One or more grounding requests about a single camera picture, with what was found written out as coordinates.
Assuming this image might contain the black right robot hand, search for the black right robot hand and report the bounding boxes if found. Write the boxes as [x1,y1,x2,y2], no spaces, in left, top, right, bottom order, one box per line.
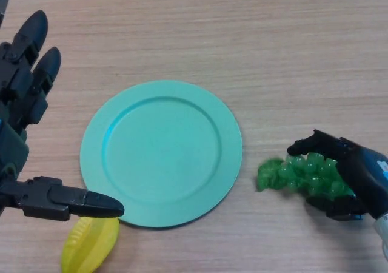
[286,129,388,222]

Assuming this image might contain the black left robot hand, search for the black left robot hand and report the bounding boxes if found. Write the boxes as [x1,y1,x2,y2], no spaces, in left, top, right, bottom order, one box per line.
[0,10,125,222]

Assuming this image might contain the green grape bunch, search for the green grape bunch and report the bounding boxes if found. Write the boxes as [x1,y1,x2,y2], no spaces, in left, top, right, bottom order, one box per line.
[256,152,355,203]

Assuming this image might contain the round green plate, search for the round green plate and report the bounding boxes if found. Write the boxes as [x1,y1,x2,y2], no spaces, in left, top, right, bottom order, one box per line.
[79,79,243,230]

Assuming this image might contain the yellow starfruit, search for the yellow starfruit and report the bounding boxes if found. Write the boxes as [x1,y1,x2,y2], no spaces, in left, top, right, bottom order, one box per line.
[60,217,120,273]

